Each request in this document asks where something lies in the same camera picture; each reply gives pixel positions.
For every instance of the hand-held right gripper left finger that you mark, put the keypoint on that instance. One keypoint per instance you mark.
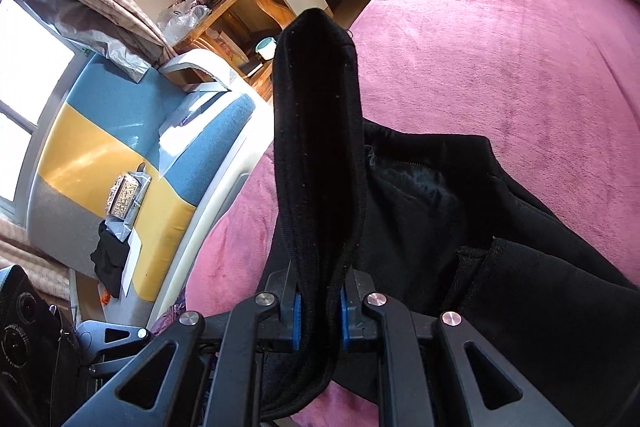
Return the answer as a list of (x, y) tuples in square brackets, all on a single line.
[(296, 322)]

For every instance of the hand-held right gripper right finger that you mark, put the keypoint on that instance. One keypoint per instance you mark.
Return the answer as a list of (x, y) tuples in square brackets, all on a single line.
[(344, 317)]

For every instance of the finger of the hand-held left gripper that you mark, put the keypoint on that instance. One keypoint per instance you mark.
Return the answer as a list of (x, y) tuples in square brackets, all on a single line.
[(120, 334)]

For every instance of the black pants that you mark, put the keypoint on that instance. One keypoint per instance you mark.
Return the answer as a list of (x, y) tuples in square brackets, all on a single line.
[(320, 132)]

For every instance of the patterned dark cloth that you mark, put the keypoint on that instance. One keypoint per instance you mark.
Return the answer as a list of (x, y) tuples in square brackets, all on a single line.
[(170, 313)]

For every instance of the black cloth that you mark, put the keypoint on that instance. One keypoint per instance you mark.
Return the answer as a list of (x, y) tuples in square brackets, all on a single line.
[(110, 259)]

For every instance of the clear snack packet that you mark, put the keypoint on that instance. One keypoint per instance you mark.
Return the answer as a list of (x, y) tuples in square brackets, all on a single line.
[(125, 194)]

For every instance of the blue and yellow sofa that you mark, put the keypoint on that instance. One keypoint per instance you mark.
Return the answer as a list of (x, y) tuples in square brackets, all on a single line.
[(100, 132)]

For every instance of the window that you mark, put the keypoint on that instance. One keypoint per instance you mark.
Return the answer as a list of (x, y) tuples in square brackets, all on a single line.
[(30, 72)]

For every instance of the teal cup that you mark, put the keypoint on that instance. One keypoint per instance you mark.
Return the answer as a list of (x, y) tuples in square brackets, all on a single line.
[(266, 48)]

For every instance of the grey plastic sheet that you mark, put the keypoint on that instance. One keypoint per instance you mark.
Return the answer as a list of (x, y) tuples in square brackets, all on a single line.
[(115, 52)]

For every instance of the pink bed blanket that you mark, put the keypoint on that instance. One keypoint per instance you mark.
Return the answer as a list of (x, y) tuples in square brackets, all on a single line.
[(475, 57)]

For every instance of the clear plastic bag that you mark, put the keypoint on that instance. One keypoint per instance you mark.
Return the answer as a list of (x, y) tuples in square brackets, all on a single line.
[(182, 21)]

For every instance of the wooden table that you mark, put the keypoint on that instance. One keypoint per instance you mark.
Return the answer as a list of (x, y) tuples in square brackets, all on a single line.
[(260, 2)]

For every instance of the beige curtain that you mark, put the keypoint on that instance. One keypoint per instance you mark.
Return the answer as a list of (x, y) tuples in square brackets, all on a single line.
[(100, 2)]

